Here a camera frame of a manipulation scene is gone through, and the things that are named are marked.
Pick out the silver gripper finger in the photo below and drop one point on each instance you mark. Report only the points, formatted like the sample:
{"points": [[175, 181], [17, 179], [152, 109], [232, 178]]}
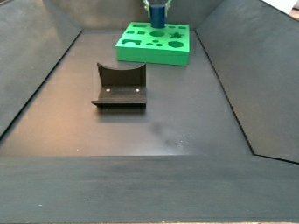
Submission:
{"points": [[147, 7], [167, 6]]}

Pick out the blue oval cylinder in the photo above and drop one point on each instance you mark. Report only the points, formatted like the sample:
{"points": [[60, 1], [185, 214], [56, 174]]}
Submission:
{"points": [[156, 14]]}

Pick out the green foam shape board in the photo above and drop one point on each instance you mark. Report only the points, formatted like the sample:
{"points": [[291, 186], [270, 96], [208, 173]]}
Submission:
{"points": [[152, 45]]}

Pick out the dark grey cradle fixture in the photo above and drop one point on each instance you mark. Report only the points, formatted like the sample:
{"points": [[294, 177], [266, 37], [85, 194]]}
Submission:
{"points": [[121, 86]]}

